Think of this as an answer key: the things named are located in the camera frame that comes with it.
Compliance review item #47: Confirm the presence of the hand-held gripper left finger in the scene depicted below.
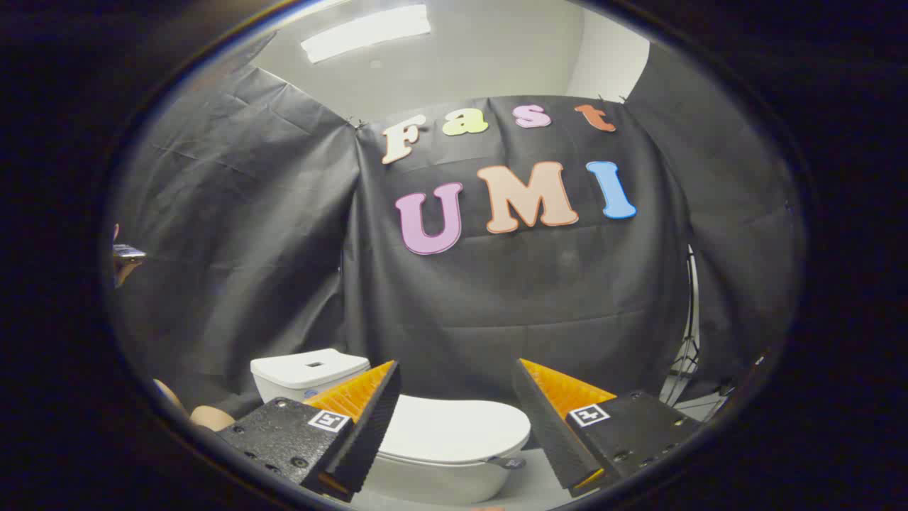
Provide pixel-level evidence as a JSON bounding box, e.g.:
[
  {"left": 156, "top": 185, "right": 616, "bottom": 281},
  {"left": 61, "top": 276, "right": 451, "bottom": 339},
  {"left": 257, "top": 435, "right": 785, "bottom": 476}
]
[{"left": 216, "top": 360, "right": 402, "bottom": 503}]

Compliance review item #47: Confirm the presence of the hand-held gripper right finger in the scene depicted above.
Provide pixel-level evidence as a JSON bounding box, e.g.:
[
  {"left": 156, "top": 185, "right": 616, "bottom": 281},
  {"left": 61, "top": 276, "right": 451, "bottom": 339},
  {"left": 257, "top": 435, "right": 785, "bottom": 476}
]
[{"left": 511, "top": 358, "right": 704, "bottom": 498}]

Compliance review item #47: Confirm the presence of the white toilet body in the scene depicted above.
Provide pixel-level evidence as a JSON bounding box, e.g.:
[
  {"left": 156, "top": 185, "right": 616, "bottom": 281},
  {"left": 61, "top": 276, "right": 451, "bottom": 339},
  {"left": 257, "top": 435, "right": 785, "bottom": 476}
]
[{"left": 250, "top": 348, "right": 529, "bottom": 506}]

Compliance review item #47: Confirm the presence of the black backdrop cloth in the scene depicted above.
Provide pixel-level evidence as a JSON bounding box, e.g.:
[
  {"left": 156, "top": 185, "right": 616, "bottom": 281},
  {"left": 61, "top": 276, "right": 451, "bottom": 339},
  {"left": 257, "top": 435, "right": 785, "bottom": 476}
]
[{"left": 106, "top": 32, "right": 806, "bottom": 419}]

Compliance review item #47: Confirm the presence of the person's leg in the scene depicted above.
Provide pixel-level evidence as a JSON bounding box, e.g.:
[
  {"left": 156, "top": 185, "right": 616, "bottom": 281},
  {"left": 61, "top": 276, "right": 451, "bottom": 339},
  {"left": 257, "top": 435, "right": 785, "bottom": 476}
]
[{"left": 153, "top": 378, "right": 236, "bottom": 432}]

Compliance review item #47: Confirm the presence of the black tripod stand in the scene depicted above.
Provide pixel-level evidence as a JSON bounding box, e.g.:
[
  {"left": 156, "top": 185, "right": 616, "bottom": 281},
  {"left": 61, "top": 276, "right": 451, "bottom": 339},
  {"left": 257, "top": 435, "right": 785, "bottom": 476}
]
[{"left": 658, "top": 245, "right": 702, "bottom": 407}]

